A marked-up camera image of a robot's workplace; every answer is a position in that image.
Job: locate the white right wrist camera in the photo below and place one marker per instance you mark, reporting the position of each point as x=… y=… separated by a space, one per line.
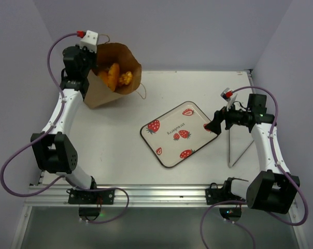
x=229 y=96

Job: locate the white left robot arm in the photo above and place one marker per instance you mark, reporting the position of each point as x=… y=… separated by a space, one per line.
x=54 y=151

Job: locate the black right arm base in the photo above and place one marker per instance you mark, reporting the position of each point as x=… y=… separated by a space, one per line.
x=215 y=194

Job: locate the aluminium front frame rail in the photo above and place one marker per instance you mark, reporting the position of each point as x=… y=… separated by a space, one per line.
x=159 y=196

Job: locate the long orange fake baguette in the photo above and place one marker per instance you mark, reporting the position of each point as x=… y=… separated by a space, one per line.
x=110 y=76

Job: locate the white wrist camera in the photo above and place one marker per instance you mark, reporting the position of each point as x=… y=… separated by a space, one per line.
x=89 y=41
x=229 y=96

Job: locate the metal tongs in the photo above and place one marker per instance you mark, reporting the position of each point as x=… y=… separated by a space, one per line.
x=238 y=141

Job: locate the strawberry pattern tray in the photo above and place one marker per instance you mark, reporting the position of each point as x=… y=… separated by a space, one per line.
x=177 y=134

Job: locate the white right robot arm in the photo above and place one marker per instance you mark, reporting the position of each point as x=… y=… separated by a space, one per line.
x=273 y=189

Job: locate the round yellow fake pastry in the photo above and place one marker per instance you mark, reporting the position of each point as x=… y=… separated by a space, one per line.
x=125 y=79

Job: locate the brown paper bag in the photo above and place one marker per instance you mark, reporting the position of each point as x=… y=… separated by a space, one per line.
x=107 y=54

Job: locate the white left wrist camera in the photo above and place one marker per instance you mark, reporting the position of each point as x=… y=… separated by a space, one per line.
x=89 y=41

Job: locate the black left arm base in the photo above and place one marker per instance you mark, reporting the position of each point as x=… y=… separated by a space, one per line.
x=90 y=203

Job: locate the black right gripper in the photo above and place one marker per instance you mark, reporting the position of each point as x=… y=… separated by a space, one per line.
x=223 y=117

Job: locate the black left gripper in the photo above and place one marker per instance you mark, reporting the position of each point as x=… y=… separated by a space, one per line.
x=92 y=54

